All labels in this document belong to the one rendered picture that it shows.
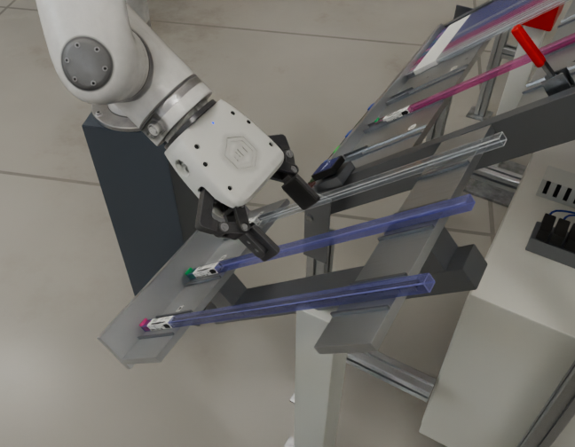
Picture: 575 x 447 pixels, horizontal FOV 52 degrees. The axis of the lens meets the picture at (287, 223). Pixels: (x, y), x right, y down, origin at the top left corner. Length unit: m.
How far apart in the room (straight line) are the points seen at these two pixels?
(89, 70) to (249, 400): 1.21
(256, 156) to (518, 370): 0.74
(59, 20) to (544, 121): 0.58
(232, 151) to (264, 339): 1.14
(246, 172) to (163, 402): 1.11
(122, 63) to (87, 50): 0.03
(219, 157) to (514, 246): 0.71
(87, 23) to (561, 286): 0.90
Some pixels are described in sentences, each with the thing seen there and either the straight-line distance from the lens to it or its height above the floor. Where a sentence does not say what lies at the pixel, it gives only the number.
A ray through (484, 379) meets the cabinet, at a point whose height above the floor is 0.40.
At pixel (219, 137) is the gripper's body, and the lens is 0.63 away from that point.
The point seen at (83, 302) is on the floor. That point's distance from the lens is 1.90.
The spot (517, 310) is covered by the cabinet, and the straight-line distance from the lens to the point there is 1.09.
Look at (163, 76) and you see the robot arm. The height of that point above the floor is 1.13.
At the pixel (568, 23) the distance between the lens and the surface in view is 1.12.
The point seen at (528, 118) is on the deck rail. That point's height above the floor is 0.99.
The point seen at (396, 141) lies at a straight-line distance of 1.04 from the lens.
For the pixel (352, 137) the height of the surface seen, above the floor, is 0.73.
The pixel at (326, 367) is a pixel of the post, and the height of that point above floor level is 0.70.
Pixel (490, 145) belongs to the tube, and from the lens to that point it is 0.67.
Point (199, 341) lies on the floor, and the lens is 1.74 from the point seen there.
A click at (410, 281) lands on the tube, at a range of 0.51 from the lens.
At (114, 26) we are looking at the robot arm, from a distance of 0.56.
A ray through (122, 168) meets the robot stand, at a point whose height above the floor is 0.59.
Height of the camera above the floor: 1.45
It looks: 46 degrees down
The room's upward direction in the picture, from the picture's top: straight up
